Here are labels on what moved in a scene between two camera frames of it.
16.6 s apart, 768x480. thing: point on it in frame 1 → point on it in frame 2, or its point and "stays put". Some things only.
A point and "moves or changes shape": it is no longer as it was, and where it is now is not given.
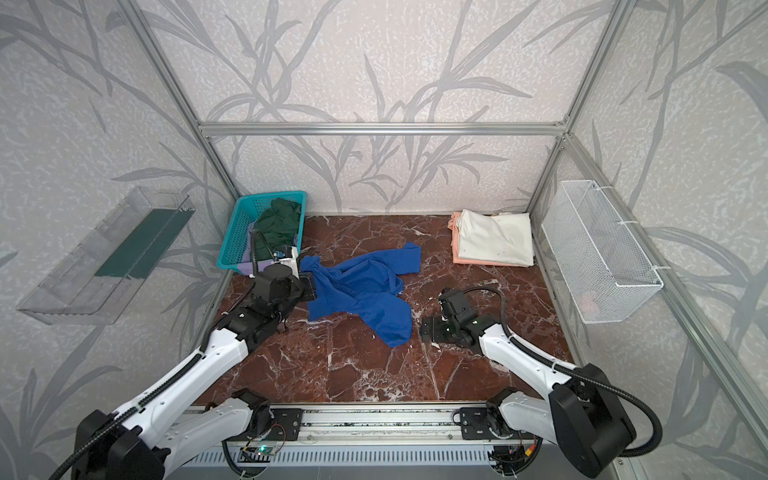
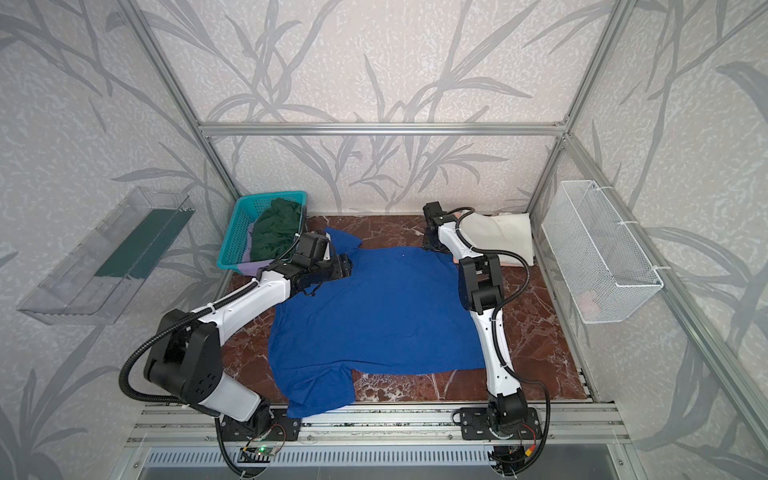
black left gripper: x=306 y=287 → x=342 y=266
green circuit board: x=265 y=450 stays put
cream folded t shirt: x=499 y=238 stays put
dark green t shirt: x=277 y=226 stays put
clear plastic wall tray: x=98 y=283 stays put
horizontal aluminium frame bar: x=227 y=130 stays put
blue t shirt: x=367 y=288 moves or changes shape
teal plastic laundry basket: x=244 y=213 stays put
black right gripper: x=430 y=330 → x=430 y=237
